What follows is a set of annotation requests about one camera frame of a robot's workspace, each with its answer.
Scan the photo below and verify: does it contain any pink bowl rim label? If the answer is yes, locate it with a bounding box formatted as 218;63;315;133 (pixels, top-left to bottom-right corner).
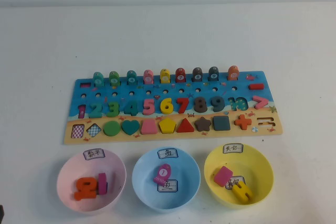
83;148;106;161

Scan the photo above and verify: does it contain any yellow bowl rim label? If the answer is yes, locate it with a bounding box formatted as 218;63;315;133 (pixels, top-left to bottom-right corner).
222;143;245;154

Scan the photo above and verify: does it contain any brown wooden star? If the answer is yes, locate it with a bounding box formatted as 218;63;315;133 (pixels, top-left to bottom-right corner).
194;116;212;132

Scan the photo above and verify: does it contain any brown fish peg eight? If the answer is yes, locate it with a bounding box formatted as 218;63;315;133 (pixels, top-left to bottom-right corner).
192;67;203;82

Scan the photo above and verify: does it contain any green fish peg three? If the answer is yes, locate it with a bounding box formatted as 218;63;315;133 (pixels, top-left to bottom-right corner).
109;71;120;87

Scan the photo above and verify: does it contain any teal wooden number two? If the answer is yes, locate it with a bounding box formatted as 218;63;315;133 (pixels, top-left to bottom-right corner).
88;102;102;119

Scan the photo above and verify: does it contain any red wooden triangle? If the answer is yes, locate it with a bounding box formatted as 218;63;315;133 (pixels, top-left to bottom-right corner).
176;118;195;133

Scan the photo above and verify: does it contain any teal wooden number four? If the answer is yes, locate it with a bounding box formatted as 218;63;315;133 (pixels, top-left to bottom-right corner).
123;100;138;116

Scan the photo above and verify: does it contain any magenta wooden rectangle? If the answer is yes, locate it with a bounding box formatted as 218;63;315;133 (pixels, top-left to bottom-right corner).
213;166;234;186

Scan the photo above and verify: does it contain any pink plastic bowl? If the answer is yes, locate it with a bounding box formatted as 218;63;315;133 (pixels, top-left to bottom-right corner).
56;148;127;213

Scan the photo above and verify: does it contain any yellow wooden equals sign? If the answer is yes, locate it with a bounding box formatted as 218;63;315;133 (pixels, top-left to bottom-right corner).
232;182;255;205

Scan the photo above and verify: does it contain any yellow wooden pentagon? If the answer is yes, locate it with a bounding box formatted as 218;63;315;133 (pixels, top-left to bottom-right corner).
158;118;176;134

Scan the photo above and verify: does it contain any yellow bowl inner label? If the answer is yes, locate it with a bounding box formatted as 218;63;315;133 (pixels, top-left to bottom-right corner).
225;175;246;190

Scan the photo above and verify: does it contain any red fish peg seven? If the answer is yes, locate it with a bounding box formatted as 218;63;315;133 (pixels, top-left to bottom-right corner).
175;67;186;83

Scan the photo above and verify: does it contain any magenta wooden number one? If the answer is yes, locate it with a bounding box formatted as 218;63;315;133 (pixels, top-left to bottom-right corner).
97;172;109;195

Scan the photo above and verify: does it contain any teal wooden heart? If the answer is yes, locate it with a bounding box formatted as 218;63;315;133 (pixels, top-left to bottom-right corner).
121;120;140;136

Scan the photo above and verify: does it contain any brown wooden number eight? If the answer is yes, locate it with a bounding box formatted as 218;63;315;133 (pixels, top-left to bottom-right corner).
193;97;208;113

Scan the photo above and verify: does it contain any magenta fish peg one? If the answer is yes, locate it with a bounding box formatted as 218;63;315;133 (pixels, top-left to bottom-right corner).
153;163;173;185

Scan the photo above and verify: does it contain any blue plastic bowl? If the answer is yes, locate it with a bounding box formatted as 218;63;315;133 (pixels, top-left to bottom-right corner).
131;147;202;214

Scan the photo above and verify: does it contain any orange wooden plus sign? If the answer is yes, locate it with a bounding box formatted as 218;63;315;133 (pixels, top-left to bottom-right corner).
234;114;253;131

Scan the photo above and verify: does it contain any slate wooden square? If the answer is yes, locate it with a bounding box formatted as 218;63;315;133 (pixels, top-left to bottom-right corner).
212;115;231;131

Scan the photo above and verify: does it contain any yellow wooden number six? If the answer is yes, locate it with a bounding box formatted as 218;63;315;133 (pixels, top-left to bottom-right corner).
160;98;174;115

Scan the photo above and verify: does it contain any red wooden number seven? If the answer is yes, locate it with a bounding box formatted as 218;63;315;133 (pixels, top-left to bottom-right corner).
176;98;190;114

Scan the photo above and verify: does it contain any teal fish peg four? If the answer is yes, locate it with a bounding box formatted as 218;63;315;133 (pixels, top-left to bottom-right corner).
126;70;138;86

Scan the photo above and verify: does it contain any pink wooden trapezoid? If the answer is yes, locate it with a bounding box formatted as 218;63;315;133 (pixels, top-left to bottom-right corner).
140;119;158;135

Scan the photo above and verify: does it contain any yellow fish peg six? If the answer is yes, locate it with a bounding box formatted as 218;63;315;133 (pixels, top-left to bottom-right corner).
160;68;171;84

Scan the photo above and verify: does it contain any orange wooden number ten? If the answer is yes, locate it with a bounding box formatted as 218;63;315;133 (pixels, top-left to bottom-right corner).
73;176;100;201

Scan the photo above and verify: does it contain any green wooden circle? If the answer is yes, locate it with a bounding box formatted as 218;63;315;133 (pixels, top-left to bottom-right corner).
103;120;121;136

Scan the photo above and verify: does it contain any yellow plastic bowl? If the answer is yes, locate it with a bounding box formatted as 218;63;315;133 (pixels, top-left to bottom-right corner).
204;143;275;210

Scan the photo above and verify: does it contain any teal fish peg two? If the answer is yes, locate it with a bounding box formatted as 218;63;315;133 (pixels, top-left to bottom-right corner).
93;71;104;88

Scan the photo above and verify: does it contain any slate wooden number nine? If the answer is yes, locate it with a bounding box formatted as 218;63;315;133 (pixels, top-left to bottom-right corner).
211;96;226;113

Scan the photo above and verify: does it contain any green wooden number three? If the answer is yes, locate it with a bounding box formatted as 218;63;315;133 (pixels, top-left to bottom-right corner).
106;101;120;118

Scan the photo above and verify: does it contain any blue bowl inner label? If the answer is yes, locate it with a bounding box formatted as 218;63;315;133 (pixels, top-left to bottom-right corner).
156;178;179;193

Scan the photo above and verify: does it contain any blue bowl rim label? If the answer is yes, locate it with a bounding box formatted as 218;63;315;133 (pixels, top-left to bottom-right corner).
157;148;180;159

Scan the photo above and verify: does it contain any orange fish peg ten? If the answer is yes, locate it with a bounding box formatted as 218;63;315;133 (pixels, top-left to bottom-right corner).
227;65;239;81

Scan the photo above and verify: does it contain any pink wooden greater-than sign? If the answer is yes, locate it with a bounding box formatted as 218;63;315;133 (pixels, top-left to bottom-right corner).
253;97;269;111

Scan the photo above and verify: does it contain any slate fish peg nine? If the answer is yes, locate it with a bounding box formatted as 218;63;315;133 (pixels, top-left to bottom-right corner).
208;66;219;82

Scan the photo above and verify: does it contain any pink wooden number five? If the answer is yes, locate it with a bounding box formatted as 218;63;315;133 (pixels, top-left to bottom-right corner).
142;99;155;116

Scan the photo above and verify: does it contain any ocean print wooden puzzle board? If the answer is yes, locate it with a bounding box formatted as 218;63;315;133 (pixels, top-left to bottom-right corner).
62;70;285;145

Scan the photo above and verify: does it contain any pink fish peg five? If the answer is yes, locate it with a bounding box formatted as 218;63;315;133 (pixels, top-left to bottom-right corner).
143;69;154;85

